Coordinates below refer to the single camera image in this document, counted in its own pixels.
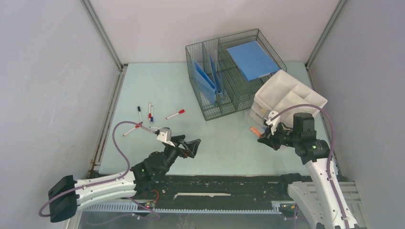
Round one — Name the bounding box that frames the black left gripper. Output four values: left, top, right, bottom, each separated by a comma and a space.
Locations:
159, 135, 200, 177

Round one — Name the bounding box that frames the green wire mesh organizer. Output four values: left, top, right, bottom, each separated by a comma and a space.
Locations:
185, 29, 287, 121

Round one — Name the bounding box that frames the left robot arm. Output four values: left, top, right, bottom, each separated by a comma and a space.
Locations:
48, 135, 201, 223

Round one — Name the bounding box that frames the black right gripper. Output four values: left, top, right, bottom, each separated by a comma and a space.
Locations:
259, 120, 299, 150

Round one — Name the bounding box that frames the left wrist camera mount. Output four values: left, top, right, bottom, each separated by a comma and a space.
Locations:
156, 128, 175, 147

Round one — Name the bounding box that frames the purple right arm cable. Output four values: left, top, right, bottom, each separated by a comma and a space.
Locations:
270, 104, 350, 229

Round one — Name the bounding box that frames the red cap marker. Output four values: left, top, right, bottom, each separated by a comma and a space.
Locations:
166, 109, 185, 120
123, 122, 142, 136

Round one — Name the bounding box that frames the blue folder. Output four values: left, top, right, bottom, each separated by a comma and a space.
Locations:
192, 59, 217, 104
226, 41, 280, 81
209, 56, 224, 97

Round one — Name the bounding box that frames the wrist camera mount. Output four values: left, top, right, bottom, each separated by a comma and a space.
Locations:
264, 111, 280, 135
156, 128, 175, 147

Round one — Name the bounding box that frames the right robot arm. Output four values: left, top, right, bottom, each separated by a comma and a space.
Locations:
258, 111, 361, 229

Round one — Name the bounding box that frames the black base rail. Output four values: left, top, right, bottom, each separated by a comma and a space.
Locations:
120, 172, 317, 211

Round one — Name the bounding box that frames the orange highlighter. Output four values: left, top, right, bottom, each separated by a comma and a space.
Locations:
249, 126, 262, 138

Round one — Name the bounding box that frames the black cap whiteboard marker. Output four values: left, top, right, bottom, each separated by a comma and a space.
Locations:
137, 106, 143, 123

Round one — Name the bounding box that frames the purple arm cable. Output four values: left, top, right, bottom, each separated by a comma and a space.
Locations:
270, 104, 350, 229
38, 120, 160, 227

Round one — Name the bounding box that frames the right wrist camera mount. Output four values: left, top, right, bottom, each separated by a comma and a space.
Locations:
264, 111, 280, 135

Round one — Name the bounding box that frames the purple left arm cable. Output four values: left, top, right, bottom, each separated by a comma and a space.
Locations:
38, 120, 160, 227

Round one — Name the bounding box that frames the white plastic drawer organizer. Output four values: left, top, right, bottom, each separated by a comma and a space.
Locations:
245, 70, 328, 133

